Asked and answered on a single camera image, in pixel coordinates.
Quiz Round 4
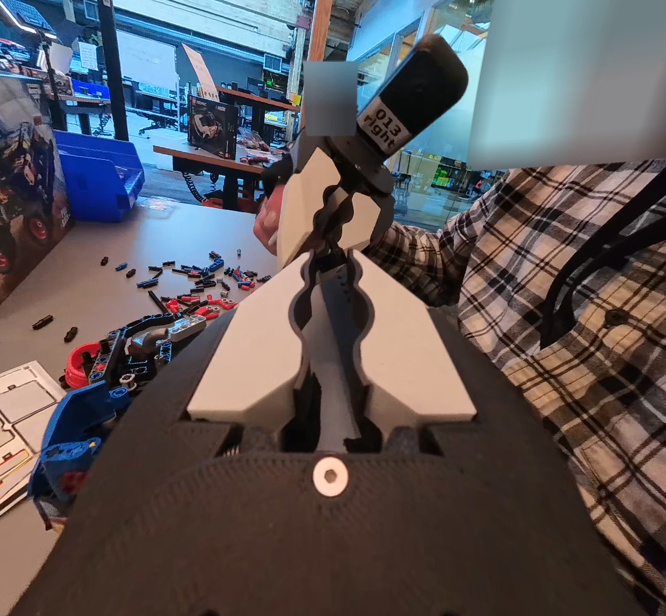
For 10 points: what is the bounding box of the grey desk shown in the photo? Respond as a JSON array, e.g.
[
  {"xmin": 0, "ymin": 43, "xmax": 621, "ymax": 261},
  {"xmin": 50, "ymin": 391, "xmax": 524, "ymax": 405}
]
[{"xmin": 0, "ymin": 199, "xmax": 284, "ymax": 596}]

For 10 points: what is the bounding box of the wooden column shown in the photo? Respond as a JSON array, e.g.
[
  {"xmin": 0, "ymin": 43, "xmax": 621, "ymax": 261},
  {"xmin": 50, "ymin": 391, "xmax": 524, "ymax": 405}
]
[{"xmin": 299, "ymin": 0, "xmax": 340, "ymax": 130}]

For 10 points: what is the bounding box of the white board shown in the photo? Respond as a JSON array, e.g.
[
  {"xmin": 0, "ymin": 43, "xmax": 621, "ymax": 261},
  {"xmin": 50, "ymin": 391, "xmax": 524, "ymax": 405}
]
[{"xmin": 117, "ymin": 31, "xmax": 178, "ymax": 91}]

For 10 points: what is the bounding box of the person's right hand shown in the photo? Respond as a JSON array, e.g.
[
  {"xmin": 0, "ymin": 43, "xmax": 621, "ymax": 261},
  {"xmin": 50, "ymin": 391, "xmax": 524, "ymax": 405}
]
[{"xmin": 253, "ymin": 181, "xmax": 288, "ymax": 258}]

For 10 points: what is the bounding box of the person's plaid shirt torso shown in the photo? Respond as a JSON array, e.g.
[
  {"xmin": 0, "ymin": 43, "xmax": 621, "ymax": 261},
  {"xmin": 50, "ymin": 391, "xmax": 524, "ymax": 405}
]
[{"xmin": 458, "ymin": 158, "xmax": 666, "ymax": 611}]

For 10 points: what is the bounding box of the blue plastic bin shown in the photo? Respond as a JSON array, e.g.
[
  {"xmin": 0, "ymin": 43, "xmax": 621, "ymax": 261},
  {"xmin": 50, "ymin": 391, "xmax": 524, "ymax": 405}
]
[{"xmin": 53, "ymin": 129, "xmax": 146, "ymax": 224}]

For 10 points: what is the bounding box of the toy truck set box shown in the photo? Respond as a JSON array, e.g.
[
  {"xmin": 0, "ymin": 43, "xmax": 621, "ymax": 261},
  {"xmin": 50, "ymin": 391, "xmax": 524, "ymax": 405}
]
[{"xmin": 0, "ymin": 77, "xmax": 75, "ymax": 306}]

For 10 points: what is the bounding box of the small black toy connector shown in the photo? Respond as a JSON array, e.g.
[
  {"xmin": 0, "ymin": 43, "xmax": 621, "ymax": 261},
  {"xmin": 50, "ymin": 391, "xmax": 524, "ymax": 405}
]
[{"xmin": 314, "ymin": 244, "xmax": 348, "ymax": 276}]

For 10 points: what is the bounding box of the orange top table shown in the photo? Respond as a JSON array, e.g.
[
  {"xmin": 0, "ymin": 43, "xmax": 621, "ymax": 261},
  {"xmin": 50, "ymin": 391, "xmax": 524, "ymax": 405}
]
[{"xmin": 216, "ymin": 85, "xmax": 302, "ymax": 138}]

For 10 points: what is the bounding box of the black coiled cable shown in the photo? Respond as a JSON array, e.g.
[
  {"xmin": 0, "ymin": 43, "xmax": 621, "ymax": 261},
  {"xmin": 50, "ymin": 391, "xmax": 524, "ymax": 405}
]
[{"xmin": 182, "ymin": 171, "xmax": 209, "ymax": 206}]

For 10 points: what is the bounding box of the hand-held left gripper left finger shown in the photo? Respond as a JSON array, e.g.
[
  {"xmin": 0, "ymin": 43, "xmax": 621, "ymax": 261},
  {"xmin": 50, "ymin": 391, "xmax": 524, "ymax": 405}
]
[{"xmin": 186, "ymin": 252, "xmax": 321, "ymax": 450}]

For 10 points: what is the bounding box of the blue and black toy chassis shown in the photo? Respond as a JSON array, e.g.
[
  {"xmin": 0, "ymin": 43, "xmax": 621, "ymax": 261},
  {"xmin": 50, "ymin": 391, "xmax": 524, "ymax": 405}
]
[{"xmin": 28, "ymin": 311, "xmax": 209, "ymax": 531}]

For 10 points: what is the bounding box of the colourful sticker sheet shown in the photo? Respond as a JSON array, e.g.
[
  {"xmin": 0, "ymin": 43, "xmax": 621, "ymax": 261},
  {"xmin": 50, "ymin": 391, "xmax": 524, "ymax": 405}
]
[{"xmin": 0, "ymin": 360, "xmax": 67, "ymax": 515}]

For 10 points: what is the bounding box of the pile of red toy parts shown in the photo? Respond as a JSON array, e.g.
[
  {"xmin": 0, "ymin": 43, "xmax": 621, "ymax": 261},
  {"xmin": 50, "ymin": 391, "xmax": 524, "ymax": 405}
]
[{"xmin": 240, "ymin": 136, "xmax": 272, "ymax": 165}]

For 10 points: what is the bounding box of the toy car set box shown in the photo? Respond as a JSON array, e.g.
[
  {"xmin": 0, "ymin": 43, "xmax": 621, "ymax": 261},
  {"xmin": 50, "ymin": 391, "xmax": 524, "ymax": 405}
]
[{"xmin": 187, "ymin": 97, "xmax": 239, "ymax": 160}]

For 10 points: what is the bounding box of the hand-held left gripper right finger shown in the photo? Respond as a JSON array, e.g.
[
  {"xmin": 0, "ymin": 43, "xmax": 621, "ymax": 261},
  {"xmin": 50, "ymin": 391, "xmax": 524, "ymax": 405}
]
[{"xmin": 346, "ymin": 251, "xmax": 478, "ymax": 450}]

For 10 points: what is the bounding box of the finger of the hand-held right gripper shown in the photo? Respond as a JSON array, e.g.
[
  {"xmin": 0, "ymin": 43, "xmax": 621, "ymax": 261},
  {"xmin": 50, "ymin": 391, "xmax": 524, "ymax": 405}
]
[
  {"xmin": 276, "ymin": 149, "xmax": 344, "ymax": 271},
  {"xmin": 325, "ymin": 187, "xmax": 385, "ymax": 253}
]

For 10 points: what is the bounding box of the scatter of small toy pins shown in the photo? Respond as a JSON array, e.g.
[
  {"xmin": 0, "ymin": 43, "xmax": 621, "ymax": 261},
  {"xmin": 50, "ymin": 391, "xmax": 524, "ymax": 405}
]
[{"xmin": 31, "ymin": 249, "xmax": 274, "ymax": 343}]

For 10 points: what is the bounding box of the wood-edged work table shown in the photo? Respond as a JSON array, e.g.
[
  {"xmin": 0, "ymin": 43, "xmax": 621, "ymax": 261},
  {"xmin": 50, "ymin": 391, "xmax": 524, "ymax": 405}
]
[{"xmin": 153, "ymin": 145, "xmax": 271, "ymax": 211}]

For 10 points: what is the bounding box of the brown cardboard sheet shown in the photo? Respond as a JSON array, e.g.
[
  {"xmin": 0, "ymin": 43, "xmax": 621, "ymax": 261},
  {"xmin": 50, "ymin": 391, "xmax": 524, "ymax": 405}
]
[{"xmin": 181, "ymin": 43, "xmax": 219, "ymax": 102}]

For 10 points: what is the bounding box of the red toy wheel rim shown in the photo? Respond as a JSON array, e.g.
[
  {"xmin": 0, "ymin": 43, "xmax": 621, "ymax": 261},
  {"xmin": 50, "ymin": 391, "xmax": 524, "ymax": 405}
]
[{"xmin": 63, "ymin": 341, "xmax": 105, "ymax": 388}]

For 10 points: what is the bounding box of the black shoulder strap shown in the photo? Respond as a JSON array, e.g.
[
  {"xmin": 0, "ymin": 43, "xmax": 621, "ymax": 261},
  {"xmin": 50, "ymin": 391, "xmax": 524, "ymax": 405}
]
[{"xmin": 538, "ymin": 171, "xmax": 666, "ymax": 351}]

